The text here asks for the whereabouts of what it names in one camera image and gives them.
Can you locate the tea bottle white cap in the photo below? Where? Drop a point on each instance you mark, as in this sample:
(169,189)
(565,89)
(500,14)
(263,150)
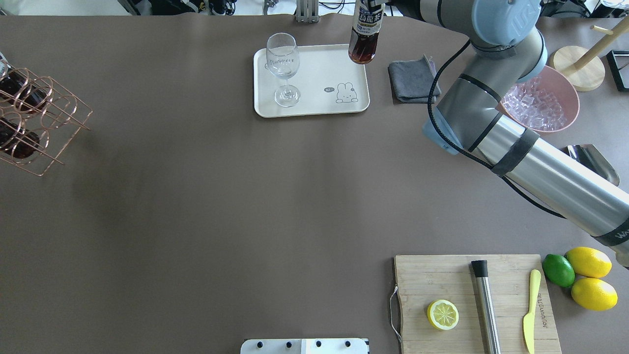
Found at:
(366,23)

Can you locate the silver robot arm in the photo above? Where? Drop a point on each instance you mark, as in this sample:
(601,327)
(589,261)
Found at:
(472,117)

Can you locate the white rabbit tray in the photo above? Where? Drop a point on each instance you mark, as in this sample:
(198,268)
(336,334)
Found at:
(329,82)

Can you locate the clear wine glass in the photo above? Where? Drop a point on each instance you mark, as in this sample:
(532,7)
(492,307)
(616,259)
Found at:
(283,61)

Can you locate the grey folded cloth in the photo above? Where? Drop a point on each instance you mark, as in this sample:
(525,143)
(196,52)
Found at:
(412,80)

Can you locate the bamboo cutting board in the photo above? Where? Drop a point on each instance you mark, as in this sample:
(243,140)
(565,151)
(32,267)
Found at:
(422,279)

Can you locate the half lemon slice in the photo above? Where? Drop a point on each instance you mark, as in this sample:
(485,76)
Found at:
(443,314)

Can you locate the steel muddler black tip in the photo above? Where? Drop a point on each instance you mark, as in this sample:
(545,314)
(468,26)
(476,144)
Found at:
(488,316)

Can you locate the pink bowl of ice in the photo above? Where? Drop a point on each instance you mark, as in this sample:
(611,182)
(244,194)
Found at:
(546,103)

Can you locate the yellow plastic knife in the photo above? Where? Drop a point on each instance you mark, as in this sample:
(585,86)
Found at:
(528,321)

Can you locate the green lime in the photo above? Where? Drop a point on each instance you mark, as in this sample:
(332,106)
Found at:
(558,270)

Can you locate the steel ice scoop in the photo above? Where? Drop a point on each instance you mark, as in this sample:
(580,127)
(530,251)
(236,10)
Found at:
(590,157)

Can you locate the upper yellow lemon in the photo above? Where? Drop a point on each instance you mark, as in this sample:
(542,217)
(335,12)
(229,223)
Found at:
(589,262)

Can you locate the yellow lemon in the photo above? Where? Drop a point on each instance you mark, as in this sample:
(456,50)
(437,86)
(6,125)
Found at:
(589,262)
(594,294)

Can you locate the wooden cup tree stand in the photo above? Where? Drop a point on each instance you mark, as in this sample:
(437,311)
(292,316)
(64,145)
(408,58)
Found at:
(582,67)

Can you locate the lower yellow lemon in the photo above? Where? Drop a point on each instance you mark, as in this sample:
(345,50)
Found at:
(594,294)

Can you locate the copper wire bottle basket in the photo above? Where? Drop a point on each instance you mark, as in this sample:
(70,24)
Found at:
(63,118)

